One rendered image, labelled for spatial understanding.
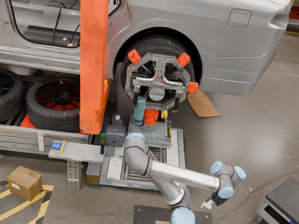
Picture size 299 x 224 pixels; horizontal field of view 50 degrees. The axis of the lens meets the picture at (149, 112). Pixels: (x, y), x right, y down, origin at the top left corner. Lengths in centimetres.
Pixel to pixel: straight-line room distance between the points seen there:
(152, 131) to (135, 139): 140
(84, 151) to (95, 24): 105
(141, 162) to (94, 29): 94
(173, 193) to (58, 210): 111
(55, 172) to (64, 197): 30
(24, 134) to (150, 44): 134
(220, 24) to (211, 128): 149
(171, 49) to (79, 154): 114
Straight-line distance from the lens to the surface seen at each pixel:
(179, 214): 213
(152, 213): 251
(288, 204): 291
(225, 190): 193
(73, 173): 280
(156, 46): 269
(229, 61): 289
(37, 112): 298
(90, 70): 233
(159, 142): 322
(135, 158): 176
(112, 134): 289
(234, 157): 357
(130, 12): 269
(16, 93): 322
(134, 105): 263
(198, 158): 341
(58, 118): 292
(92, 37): 220
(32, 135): 299
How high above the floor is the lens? 235
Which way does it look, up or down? 38 degrees down
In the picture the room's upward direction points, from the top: 10 degrees clockwise
